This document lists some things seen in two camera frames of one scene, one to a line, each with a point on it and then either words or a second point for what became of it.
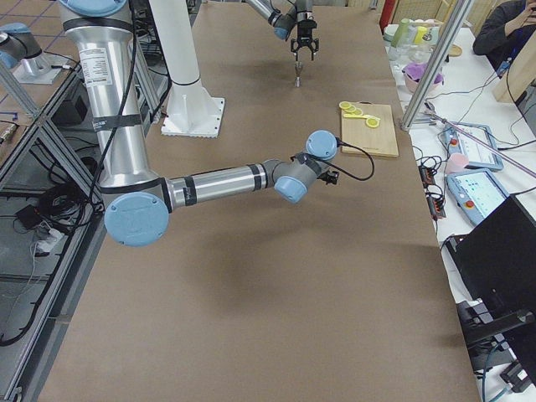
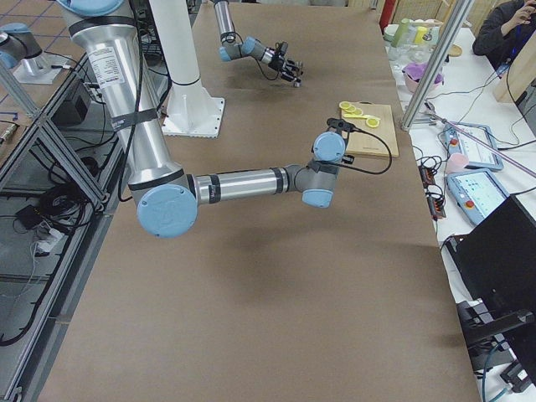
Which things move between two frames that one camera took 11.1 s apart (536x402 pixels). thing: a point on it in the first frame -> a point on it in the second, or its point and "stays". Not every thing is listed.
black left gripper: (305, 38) -> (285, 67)
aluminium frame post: (457, 17) stays
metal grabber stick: (430, 109) stays
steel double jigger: (298, 79) stays
